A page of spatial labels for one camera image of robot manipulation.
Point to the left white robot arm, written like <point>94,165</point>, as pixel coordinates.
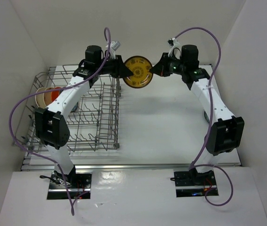
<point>50,122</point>

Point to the cream plate small motifs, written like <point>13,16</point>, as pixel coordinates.
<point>47,100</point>

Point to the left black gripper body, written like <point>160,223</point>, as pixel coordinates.
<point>109,67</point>

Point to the orange plate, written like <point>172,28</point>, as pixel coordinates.
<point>55,93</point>

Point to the blue patterned plate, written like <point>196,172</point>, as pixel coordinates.
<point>74,108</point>
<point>206,117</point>

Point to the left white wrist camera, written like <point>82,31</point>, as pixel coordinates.
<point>114,45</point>

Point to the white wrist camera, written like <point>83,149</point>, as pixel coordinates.
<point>174,46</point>
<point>114,45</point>

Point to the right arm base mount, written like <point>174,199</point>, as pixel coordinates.
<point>193,184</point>

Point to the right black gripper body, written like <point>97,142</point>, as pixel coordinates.
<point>174,66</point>

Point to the cream plate green patch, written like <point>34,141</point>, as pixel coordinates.
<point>39,98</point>

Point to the yellow patterned plate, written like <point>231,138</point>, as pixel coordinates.
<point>140,67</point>

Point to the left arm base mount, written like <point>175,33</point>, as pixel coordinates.
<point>81,187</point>

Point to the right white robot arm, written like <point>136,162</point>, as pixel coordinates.
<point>225,129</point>

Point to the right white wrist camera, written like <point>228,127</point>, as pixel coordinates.
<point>174,46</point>

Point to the grey wire dish rack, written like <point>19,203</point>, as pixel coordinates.
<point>93,127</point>

